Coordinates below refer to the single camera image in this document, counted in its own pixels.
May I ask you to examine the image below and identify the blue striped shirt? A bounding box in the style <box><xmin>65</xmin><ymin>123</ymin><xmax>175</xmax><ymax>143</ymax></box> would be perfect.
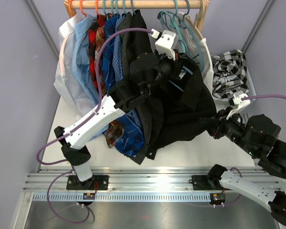
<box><xmin>102</xmin><ymin>16</ymin><xmax>145</xmax><ymax>156</ymax></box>

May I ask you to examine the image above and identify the orange hanger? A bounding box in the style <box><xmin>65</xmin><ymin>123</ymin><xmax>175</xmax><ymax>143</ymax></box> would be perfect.
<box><xmin>79</xmin><ymin>0</ymin><xmax>87</xmax><ymax>18</ymax></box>
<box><xmin>95</xmin><ymin>0</ymin><xmax>100</xmax><ymax>16</ymax></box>
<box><xmin>68</xmin><ymin>0</ymin><xmax>76</xmax><ymax>18</ymax></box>

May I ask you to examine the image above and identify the purple cable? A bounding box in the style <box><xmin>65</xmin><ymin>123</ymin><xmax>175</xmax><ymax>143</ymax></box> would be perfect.
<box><xmin>242</xmin><ymin>94</ymin><xmax>286</xmax><ymax>105</ymax></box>
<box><xmin>36</xmin><ymin>28</ymin><xmax>154</xmax><ymax>224</ymax></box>

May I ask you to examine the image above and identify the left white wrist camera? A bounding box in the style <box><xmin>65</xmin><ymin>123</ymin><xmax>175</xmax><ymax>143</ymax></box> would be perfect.
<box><xmin>150</xmin><ymin>29</ymin><xmax>179</xmax><ymax>61</ymax></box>

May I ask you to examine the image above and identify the wooden clothes rail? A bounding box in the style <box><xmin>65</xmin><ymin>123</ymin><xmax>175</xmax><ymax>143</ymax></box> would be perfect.
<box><xmin>64</xmin><ymin>0</ymin><xmax>208</xmax><ymax>10</ymax></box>

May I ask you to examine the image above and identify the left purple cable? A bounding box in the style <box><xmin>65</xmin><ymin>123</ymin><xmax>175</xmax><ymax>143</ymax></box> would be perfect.
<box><xmin>36</xmin><ymin>28</ymin><xmax>154</xmax><ymax>224</ymax></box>

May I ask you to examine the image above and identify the blue checked shirt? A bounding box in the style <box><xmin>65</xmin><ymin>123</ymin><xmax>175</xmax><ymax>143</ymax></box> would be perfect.
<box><xmin>112</xmin><ymin>13</ymin><xmax>142</xmax><ymax>132</ymax></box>

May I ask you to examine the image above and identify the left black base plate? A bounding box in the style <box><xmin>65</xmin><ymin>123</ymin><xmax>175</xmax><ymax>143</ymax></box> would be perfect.
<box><xmin>66</xmin><ymin>175</ymin><xmax>109</xmax><ymax>191</ymax></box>

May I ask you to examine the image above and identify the red black plaid shirt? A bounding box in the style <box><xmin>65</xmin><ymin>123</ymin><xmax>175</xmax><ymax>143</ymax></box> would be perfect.
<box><xmin>88</xmin><ymin>15</ymin><xmax>106</xmax><ymax>92</ymax></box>

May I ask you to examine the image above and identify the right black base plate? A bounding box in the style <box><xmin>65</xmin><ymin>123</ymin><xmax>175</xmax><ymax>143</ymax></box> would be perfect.
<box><xmin>191</xmin><ymin>175</ymin><xmax>222</xmax><ymax>190</ymax></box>

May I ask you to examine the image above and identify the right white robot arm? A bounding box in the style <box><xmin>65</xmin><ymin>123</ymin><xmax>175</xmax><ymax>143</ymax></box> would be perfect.
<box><xmin>199</xmin><ymin>109</ymin><xmax>286</xmax><ymax>226</ymax></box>

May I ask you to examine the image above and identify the white dress shirt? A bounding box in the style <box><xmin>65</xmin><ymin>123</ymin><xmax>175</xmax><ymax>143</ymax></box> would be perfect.
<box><xmin>54</xmin><ymin>14</ymin><xmax>93</xmax><ymax>120</ymax></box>

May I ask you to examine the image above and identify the black white checked shirt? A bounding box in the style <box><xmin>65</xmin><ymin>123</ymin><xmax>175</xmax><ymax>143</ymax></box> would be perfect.
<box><xmin>211</xmin><ymin>49</ymin><xmax>250</xmax><ymax>100</ymax></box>

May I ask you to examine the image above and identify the teal plastic hanger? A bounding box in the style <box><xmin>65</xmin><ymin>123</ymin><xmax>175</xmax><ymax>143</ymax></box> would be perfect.
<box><xmin>157</xmin><ymin>0</ymin><xmax>187</xmax><ymax>56</ymax></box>

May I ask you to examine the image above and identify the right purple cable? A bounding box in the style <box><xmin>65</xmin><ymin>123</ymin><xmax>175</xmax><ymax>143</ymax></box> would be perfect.
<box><xmin>242</xmin><ymin>94</ymin><xmax>286</xmax><ymax>105</ymax></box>

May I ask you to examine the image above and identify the wooden rack right leg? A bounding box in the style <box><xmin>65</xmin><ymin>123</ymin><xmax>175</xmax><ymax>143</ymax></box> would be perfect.
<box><xmin>185</xmin><ymin>0</ymin><xmax>209</xmax><ymax>40</ymax></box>

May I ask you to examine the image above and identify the aluminium mounting rail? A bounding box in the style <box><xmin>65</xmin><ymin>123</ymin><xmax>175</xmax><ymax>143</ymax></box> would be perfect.
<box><xmin>23</xmin><ymin>168</ymin><xmax>280</xmax><ymax>193</ymax></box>

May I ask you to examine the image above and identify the wooden rack leg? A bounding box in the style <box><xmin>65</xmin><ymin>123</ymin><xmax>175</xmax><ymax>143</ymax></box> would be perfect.
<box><xmin>185</xmin><ymin>0</ymin><xmax>209</xmax><ymax>40</ymax></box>
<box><xmin>63</xmin><ymin>0</ymin><xmax>76</xmax><ymax>18</ymax></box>

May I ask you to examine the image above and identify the tan red plaid shirt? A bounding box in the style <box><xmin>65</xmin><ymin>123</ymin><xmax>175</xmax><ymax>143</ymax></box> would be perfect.
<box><xmin>93</xmin><ymin>26</ymin><xmax>124</xmax><ymax>148</ymax></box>

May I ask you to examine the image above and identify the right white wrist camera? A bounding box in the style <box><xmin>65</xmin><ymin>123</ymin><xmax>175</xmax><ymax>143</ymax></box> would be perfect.
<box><xmin>226</xmin><ymin>92</ymin><xmax>251</xmax><ymax>120</ymax></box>

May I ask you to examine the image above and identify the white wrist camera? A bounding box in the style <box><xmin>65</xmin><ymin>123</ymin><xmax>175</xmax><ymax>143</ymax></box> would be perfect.
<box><xmin>150</xmin><ymin>29</ymin><xmax>179</xmax><ymax>61</ymax></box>
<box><xmin>226</xmin><ymin>92</ymin><xmax>251</xmax><ymax>120</ymax></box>

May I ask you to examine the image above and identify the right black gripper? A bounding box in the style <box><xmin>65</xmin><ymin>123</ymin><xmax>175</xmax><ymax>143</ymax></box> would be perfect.
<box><xmin>199</xmin><ymin>104</ymin><xmax>258</xmax><ymax>156</ymax></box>

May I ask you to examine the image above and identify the white t-shirt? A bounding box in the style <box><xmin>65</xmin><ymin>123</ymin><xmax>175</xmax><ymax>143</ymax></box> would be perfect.
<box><xmin>175</xmin><ymin>12</ymin><xmax>214</xmax><ymax>87</ymax></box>

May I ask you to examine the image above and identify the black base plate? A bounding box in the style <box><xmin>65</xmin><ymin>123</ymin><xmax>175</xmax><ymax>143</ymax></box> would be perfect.
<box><xmin>191</xmin><ymin>175</ymin><xmax>222</xmax><ymax>190</ymax></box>
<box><xmin>66</xmin><ymin>175</ymin><xmax>109</xmax><ymax>191</ymax></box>

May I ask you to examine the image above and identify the slotted cable duct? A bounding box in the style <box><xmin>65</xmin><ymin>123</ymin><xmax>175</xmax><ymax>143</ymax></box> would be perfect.
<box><xmin>33</xmin><ymin>192</ymin><xmax>211</xmax><ymax>202</ymax></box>

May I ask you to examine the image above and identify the white plastic basket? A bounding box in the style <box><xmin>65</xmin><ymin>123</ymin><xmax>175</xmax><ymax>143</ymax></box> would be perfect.
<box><xmin>212</xmin><ymin>55</ymin><xmax>257</xmax><ymax>105</ymax></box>

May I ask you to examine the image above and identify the dark grey pinstripe shirt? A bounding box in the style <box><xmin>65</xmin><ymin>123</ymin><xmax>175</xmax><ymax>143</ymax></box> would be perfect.
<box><xmin>125</xmin><ymin>10</ymin><xmax>147</xmax><ymax>165</ymax></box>

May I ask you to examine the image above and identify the grey-blue plastic hanger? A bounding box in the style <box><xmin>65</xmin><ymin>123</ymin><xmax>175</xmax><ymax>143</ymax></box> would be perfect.
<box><xmin>176</xmin><ymin>0</ymin><xmax>204</xmax><ymax>71</ymax></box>

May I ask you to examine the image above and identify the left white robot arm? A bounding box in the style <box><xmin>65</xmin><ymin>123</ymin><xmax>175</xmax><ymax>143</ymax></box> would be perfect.
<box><xmin>54</xmin><ymin>52</ymin><xmax>182</xmax><ymax>190</ymax></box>

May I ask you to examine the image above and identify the wooden rack left leg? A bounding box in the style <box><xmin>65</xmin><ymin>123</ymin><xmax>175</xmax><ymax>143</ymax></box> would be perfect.
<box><xmin>63</xmin><ymin>0</ymin><xmax>76</xmax><ymax>18</ymax></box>

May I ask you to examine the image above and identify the light blue shirt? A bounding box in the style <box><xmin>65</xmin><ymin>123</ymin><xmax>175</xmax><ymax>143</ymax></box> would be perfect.
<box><xmin>71</xmin><ymin>14</ymin><xmax>110</xmax><ymax>141</ymax></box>

